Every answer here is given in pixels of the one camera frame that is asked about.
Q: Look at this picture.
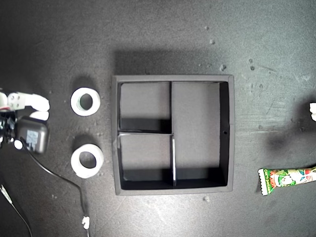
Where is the white tape roll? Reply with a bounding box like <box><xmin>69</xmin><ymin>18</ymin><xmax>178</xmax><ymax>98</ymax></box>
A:
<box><xmin>71</xmin><ymin>144</ymin><xmax>104</xmax><ymax>179</ymax></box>
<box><xmin>70</xmin><ymin>88</ymin><xmax>101</xmax><ymax>117</ymax></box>

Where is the green printed snack bar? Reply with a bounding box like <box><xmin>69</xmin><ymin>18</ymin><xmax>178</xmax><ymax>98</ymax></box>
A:
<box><xmin>258</xmin><ymin>165</ymin><xmax>316</xmax><ymax>197</ymax></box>

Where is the black compartment tray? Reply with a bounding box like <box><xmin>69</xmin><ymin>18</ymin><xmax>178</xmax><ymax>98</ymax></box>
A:
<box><xmin>111</xmin><ymin>75</ymin><xmax>235</xmax><ymax>197</ymax></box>

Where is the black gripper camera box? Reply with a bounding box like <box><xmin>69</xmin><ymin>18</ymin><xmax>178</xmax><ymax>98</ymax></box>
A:
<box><xmin>15</xmin><ymin>118</ymin><xmax>49</xmax><ymax>155</ymax></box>

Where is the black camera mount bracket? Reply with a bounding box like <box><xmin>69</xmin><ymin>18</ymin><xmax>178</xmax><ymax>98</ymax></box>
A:
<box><xmin>0</xmin><ymin>111</ymin><xmax>19</xmax><ymax>149</ymax></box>

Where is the thin black white wire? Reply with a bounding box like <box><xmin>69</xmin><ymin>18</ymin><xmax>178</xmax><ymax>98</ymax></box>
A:
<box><xmin>0</xmin><ymin>184</ymin><xmax>33</xmax><ymax>237</ymax></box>

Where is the black camera cable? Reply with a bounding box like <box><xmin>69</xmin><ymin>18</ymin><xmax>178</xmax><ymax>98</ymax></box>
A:
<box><xmin>20</xmin><ymin>137</ymin><xmax>91</xmax><ymax>237</ymax></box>

